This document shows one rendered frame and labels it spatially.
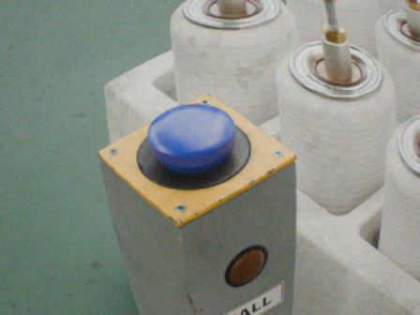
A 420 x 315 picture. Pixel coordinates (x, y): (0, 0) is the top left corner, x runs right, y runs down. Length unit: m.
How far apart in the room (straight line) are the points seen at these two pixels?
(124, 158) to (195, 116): 0.04
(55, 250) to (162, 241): 0.45
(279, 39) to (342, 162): 0.12
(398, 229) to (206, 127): 0.18
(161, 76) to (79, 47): 0.43
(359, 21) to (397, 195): 0.24
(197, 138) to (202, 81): 0.26
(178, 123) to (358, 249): 0.19
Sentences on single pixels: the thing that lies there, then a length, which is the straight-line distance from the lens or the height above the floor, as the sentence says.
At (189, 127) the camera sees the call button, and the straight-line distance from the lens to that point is 0.54.
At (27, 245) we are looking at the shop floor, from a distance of 0.99.
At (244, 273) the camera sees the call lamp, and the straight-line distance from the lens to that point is 0.56.
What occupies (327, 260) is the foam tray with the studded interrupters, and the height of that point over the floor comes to 0.17.
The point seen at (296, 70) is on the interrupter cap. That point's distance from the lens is 0.71.
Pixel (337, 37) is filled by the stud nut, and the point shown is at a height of 0.29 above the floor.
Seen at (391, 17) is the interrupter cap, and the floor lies 0.25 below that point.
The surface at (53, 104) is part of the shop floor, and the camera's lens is 1.18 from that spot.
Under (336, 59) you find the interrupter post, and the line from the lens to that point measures 0.70.
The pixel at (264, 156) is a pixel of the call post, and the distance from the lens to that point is 0.54.
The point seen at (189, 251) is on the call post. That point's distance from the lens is 0.53.
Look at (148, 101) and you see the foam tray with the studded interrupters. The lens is 0.82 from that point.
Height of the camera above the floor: 0.65
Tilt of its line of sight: 38 degrees down
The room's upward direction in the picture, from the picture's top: 6 degrees counter-clockwise
